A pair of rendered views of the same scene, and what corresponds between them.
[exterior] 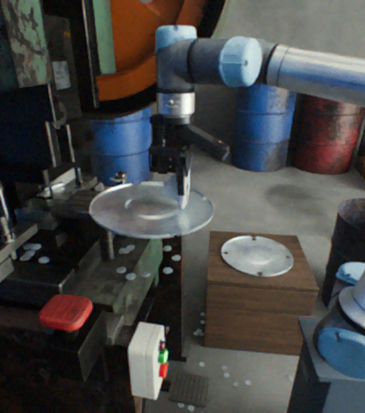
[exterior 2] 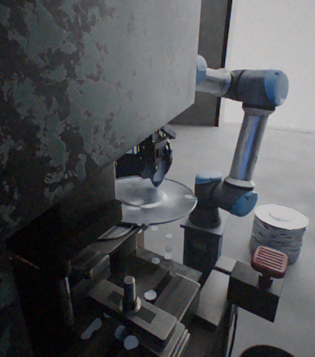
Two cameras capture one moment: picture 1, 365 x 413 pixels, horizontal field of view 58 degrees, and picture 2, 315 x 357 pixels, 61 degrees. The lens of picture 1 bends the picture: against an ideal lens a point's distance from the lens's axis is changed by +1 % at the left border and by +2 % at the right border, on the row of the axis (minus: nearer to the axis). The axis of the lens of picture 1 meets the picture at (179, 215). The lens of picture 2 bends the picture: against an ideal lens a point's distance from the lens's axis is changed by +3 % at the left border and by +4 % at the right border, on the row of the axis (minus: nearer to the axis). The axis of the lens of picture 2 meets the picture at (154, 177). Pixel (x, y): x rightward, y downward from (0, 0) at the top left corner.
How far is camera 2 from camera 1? 0.79 m
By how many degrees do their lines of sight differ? 63
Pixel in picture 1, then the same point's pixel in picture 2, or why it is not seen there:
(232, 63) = (203, 70)
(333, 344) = (245, 203)
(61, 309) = (272, 259)
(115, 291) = (184, 268)
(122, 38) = not seen: outside the picture
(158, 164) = (159, 155)
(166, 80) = not seen: hidden behind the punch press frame
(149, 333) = (228, 262)
